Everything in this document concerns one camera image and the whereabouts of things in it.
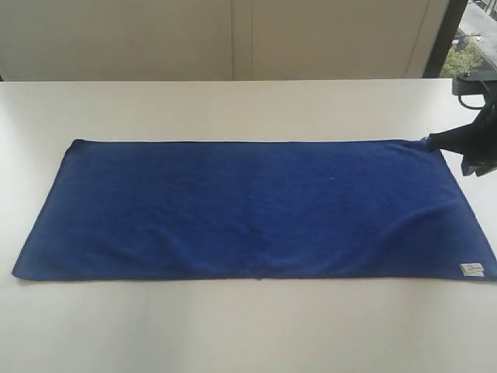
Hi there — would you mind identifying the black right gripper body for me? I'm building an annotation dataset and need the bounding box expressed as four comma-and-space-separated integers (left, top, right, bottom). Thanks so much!
461, 92, 496, 177

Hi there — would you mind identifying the blue microfiber towel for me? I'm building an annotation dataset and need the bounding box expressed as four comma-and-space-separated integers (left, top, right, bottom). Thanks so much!
12, 139, 496, 281

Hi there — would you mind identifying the green tree outside window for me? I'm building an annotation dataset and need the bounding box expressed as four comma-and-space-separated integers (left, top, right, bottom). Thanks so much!
439, 38, 484, 78

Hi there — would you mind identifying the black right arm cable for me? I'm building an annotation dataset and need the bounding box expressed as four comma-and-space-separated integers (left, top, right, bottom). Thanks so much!
457, 92, 490, 110

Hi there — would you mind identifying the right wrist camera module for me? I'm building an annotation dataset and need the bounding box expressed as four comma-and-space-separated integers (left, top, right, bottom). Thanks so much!
452, 71, 496, 96

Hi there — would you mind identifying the black window frame post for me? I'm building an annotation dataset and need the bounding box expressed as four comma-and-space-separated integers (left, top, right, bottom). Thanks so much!
422, 0, 467, 78

